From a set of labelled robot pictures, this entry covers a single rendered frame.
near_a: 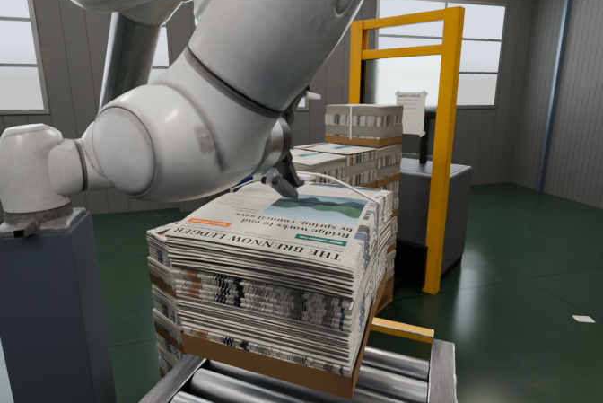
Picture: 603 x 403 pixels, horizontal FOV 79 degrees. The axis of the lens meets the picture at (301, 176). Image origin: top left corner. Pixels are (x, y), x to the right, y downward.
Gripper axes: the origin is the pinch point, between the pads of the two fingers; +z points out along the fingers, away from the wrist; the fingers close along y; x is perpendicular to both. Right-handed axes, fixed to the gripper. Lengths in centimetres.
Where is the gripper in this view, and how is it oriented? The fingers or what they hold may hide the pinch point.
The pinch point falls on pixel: (308, 135)
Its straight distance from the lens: 65.9
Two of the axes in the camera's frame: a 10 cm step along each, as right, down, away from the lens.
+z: 3.6, -1.3, 9.2
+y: -0.6, 9.8, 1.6
